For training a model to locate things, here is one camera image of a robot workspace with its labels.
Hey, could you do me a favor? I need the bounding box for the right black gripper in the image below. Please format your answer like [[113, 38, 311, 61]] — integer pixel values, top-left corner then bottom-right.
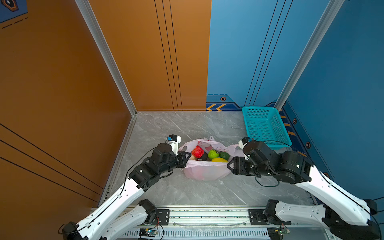
[[224, 156, 272, 176]]

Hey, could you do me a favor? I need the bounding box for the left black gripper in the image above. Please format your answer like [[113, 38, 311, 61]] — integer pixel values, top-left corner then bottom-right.
[[158, 151, 192, 177]]

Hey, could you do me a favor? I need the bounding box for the red dragon fruit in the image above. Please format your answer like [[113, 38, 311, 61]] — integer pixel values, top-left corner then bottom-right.
[[191, 146, 205, 159]]

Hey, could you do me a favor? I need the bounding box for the teal plastic mesh basket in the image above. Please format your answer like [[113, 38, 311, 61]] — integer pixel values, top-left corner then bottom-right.
[[242, 107, 292, 150]]

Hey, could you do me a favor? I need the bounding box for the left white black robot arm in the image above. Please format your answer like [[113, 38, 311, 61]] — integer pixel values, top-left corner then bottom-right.
[[58, 142, 192, 240]]

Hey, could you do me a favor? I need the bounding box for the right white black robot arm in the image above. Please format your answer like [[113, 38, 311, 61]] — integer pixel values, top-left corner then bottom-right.
[[227, 137, 384, 240]]

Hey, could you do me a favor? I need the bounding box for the dark green avocado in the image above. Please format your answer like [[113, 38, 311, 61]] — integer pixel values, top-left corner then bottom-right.
[[219, 152, 231, 161]]

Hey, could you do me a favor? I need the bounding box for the yellow mango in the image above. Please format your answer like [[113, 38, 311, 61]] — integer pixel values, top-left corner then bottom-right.
[[211, 158, 229, 163]]

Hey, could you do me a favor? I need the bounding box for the green apple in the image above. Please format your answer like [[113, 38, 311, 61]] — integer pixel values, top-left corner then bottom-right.
[[208, 149, 220, 160]]

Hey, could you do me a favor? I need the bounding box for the left green circuit board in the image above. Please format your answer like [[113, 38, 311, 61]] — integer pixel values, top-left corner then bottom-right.
[[139, 229, 159, 240]]

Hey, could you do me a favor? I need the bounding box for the right small circuit board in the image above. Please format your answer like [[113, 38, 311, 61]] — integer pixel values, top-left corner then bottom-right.
[[267, 228, 291, 240]]

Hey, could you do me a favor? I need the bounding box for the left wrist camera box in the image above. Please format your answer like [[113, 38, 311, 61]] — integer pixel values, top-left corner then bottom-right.
[[166, 134, 181, 155]]

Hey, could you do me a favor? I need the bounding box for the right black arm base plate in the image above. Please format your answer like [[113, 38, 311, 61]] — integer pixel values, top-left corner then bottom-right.
[[248, 209, 292, 226]]

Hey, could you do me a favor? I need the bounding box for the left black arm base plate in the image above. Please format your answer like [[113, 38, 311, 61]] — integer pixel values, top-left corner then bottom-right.
[[141, 209, 170, 226]]

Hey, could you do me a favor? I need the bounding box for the aluminium front rail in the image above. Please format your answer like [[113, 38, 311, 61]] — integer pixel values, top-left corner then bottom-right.
[[113, 206, 337, 240]]

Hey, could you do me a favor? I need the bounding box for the right aluminium corner post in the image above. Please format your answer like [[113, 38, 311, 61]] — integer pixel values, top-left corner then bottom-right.
[[274, 0, 345, 111]]

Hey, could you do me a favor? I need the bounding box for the aluminium corner post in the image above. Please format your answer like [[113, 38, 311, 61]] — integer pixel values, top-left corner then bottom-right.
[[74, 0, 138, 117], [274, 0, 345, 111]]

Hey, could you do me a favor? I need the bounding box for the left aluminium corner post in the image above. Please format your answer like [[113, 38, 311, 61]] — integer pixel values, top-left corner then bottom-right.
[[74, 0, 138, 117]]

